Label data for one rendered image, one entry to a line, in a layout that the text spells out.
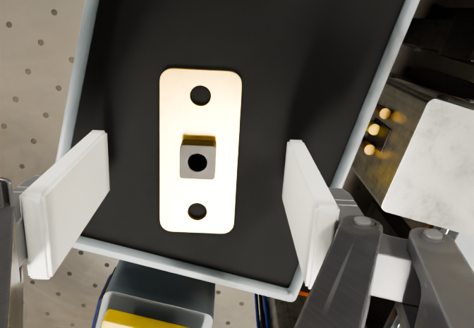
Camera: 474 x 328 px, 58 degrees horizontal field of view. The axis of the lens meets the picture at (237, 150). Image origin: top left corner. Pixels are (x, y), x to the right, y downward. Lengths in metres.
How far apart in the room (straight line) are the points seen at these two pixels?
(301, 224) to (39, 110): 0.62
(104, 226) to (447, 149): 0.21
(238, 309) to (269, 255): 0.61
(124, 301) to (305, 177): 0.17
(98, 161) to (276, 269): 0.11
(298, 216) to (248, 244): 0.08
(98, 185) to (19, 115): 0.57
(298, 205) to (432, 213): 0.16
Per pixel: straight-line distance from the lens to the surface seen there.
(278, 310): 0.49
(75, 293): 0.87
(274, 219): 0.23
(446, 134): 0.29
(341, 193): 0.16
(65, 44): 0.71
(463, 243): 0.48
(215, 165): 0.20
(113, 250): 0.24
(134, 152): 0.22
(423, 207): 0.31
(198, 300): 0.29
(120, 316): 0.28
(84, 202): 0.18
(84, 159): 0.17
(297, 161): 0.17
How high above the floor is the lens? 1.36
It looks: 72 degrees down
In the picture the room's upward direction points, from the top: 178 degrees clockwise
